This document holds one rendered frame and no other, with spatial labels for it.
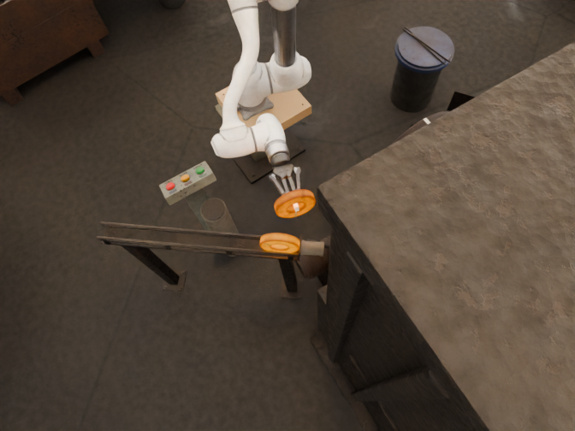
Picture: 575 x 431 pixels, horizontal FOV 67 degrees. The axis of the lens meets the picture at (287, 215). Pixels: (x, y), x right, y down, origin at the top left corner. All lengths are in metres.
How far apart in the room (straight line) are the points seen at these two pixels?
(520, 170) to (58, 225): 2.62
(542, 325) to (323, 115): 2.39
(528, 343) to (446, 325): 0.09
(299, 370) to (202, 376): 0.49
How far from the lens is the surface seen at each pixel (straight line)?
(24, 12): 3.26
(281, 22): 1.94
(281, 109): 2.38
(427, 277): 0.59
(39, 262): 2.90
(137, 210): 2.75
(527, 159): 0.70
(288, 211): 1.64
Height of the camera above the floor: 2.31
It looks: 66 degrees down
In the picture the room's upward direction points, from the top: 10 degrees counter-clockwise
